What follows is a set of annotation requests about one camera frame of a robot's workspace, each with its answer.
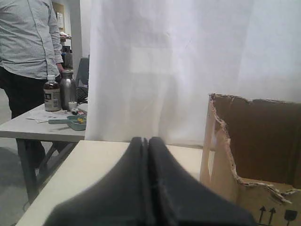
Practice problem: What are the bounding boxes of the white curtain backdrop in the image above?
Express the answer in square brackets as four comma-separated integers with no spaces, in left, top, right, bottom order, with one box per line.
[85,0,301,145]

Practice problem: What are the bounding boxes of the grey office chair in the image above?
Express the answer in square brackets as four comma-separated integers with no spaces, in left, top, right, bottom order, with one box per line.
[75,57,89,104]

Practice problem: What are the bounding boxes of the torn cardboard box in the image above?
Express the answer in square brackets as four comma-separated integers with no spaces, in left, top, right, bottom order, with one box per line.
[200,94,301,226]

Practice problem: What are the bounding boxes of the teal scoop tray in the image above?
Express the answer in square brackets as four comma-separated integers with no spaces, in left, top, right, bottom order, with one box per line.
[48,115,87,131]

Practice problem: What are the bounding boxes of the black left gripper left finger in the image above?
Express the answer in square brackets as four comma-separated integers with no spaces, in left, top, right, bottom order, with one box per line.
[44,137,147,226]

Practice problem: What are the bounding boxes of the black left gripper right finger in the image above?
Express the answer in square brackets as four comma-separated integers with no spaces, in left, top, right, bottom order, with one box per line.
[148,137,256,226]

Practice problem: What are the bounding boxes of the grey side table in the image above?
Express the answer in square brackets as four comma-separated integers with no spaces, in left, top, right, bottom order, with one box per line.
[0,105,85,203]

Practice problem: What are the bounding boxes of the small white cup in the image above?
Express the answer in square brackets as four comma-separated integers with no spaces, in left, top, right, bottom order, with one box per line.
[68,101,78,111]

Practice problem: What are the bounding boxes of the papers on side table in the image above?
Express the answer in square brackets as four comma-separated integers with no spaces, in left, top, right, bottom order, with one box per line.
[26,110,71,123]

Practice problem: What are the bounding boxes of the brown plastic bottle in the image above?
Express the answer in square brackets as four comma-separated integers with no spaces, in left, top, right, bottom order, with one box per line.
[44,75,61,112]

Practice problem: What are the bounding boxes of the steel water bottle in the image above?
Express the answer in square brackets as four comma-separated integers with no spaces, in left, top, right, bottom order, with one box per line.
[60,71,77,110]

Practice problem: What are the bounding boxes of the person in grey shirt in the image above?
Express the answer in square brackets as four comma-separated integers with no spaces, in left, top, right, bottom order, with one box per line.
[0,0,65,169]

